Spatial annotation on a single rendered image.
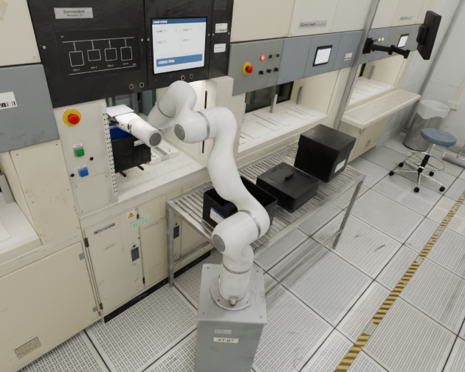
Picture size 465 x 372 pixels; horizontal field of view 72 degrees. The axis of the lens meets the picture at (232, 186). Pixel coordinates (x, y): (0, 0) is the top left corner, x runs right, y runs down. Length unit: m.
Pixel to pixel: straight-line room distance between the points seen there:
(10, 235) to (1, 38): 0.81
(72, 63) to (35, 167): 0.42
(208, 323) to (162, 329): 0.86
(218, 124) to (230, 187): 0.21
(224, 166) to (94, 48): 0.65
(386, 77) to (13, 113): 3.87
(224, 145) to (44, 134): 0.67
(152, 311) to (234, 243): 1.30
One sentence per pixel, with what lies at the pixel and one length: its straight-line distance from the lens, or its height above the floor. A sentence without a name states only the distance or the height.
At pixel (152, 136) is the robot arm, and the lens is 1.43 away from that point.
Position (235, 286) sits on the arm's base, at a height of 0.87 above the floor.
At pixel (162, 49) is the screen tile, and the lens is 1.50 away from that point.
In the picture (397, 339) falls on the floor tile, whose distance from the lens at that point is 2.55.
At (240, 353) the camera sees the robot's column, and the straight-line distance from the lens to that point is 1.58.
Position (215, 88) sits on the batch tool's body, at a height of 1.36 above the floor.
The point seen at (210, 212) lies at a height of 0.85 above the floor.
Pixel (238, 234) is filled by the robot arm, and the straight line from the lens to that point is 1.07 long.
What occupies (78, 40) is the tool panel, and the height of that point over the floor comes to 1.62.
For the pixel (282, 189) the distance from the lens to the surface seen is 1.85.
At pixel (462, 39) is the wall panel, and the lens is 5.33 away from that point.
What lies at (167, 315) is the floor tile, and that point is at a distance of 2.25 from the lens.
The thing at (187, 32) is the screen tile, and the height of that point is 1.63.
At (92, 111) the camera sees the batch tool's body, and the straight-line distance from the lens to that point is 1.42.
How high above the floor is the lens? 1.90
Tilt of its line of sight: 35 degrees down
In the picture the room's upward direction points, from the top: 7 degrees clockwise
